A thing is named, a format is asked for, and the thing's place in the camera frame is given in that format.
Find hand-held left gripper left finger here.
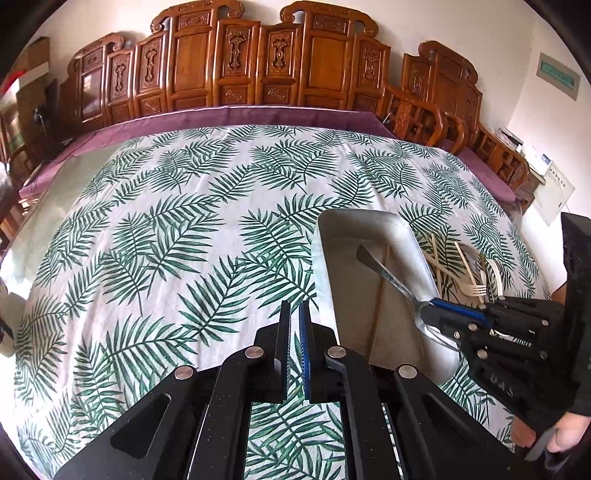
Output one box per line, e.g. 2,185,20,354
54,300,293,480

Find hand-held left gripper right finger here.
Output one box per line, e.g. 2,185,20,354
298,301,539,480

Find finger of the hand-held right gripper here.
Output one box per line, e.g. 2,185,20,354
420,296,566,332
456,327,551,366

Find cream plastic spoon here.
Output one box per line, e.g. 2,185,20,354
487,259,505,303

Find metal spoon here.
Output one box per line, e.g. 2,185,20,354
356,244,460,352

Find metal tray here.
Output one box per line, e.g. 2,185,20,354
311,209,462,386

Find person's right hand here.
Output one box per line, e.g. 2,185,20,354
512,406,591,457

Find leaf-print tablecloth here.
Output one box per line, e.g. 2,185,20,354
14,124,550,480

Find low wooden chair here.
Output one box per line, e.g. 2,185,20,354
471,122,532,195

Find white device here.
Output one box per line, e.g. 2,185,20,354
498,128,526,154

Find wooden armchair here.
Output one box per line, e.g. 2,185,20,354
381,80,469,153

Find carved wooden chair back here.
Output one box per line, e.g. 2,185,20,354
401,41,483,134
60,31,137,132

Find large carved wooden bench back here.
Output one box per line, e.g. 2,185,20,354
134,0,391,116

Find black stand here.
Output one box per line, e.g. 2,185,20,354
32,78,61,139

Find cardboard box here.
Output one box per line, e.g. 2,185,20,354
16,37,51,93

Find white wall panel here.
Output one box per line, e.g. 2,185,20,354
531,150,576,227

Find green wall sign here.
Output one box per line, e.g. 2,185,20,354
537,52,581,103

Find beige strapped box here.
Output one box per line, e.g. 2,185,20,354
0,281,21,358

